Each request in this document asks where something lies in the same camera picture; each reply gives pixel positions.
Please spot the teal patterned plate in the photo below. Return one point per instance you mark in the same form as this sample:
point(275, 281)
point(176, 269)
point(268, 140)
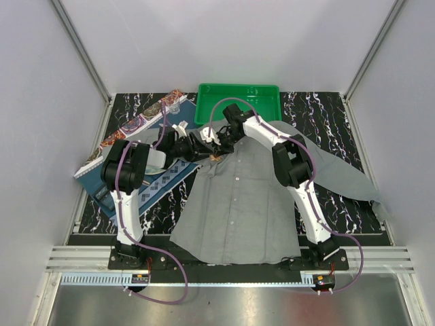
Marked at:
point(156, 171)

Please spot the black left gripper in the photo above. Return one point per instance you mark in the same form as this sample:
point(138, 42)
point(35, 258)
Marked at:
point(193, 155)

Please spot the gold leaf brooch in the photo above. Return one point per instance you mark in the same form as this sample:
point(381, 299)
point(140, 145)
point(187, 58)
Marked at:
point(215, 158)

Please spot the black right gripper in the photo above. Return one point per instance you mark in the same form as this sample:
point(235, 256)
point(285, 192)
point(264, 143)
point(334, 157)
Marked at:
point(221, 149)

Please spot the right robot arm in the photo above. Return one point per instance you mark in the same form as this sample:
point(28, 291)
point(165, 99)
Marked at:
point(294, 168)

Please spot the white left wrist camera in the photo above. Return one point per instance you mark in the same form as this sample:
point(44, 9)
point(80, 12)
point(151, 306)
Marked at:
point(180, 128)

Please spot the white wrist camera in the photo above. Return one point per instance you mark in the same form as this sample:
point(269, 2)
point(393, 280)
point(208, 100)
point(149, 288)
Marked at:
point(209, 135)
point(180, 128)

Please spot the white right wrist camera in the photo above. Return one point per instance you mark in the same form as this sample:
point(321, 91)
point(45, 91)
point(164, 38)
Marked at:
point(209, 135)

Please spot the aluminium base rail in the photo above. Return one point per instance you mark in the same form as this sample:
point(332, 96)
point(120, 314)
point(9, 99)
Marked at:
point(158, 261)

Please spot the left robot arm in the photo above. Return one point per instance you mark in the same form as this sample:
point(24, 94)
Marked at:
point(123, 173)

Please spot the left frame post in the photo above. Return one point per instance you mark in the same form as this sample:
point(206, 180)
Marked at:
point(78, 45)

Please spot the grey button shirt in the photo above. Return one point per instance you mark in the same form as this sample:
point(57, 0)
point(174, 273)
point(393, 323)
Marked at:
point(238, 213)

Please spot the colourful patterned table runner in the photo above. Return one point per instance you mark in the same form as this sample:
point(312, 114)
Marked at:
point(130, 113)

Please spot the frame post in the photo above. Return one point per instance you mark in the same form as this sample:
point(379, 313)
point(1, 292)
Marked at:
point(78, 45)
point(389, 21)

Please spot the blue patterned placemat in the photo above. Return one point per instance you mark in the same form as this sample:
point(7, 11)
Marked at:
point(160, 181)

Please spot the clear small glass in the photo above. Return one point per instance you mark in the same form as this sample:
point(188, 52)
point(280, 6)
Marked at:
point(174, 106)

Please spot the right frame post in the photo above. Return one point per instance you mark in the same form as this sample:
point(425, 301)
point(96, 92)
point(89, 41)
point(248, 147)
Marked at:
point(389, 21)

